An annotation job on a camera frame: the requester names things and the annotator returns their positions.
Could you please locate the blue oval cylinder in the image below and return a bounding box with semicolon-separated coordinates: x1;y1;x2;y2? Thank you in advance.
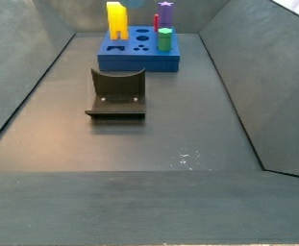
121;0;146;9

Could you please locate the black curved fixture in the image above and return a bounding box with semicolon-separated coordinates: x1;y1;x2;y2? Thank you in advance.
85;70;148;117

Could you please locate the blue foam shape board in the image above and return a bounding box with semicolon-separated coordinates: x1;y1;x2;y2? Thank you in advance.
98;26;181;72

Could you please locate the green hexagon peg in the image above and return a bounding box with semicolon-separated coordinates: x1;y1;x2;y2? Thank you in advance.
158;28;173;52

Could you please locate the purple star peg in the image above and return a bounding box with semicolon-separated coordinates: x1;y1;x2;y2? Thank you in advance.
158;1;174;28

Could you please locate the red block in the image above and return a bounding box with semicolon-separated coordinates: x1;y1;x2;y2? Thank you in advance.
153;13;160;32

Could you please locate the yellow arch block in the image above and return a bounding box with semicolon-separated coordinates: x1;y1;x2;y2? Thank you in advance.
107;1;129;40

